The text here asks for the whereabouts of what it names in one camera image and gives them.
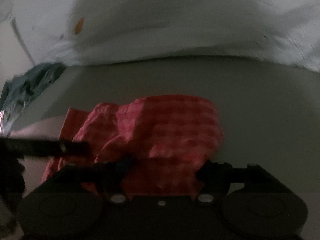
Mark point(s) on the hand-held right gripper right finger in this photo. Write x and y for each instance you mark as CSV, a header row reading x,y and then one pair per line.
x,y
215,173

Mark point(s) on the carrot printed white quilt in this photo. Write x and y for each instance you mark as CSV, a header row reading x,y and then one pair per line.
x,y
160,25

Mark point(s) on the red checked garment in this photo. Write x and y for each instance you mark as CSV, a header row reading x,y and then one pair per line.
x,y
172,135

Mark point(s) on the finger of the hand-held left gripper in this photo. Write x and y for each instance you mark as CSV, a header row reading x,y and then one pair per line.
x,y
50,148

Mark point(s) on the grey-blue crumpled garment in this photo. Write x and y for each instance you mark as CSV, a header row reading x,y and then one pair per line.
x,y
32,85

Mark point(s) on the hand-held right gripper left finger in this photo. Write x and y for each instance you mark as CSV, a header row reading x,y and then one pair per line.
x,y
117,170

